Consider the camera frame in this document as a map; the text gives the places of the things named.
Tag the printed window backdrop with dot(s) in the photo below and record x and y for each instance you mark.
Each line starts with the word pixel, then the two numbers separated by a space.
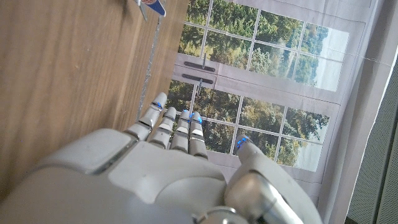
pixel 280 77

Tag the white toy airplane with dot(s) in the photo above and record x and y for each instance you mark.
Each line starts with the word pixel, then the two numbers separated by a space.
pixel 155 6

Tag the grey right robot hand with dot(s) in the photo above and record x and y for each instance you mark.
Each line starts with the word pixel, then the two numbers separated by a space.
pixel 149 174

